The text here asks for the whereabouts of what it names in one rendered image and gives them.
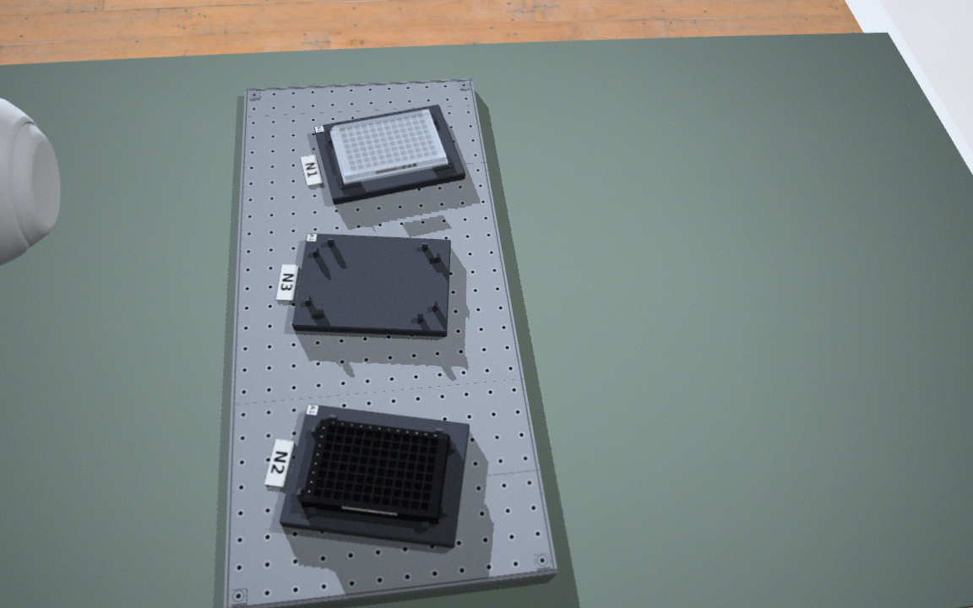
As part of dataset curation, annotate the black well plate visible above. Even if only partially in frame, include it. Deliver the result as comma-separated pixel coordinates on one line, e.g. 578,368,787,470
301,419,450,524

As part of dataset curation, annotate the white label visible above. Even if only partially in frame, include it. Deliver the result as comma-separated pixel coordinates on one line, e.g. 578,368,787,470
276,264,299,301
301,155,322,186
264,439,294,487

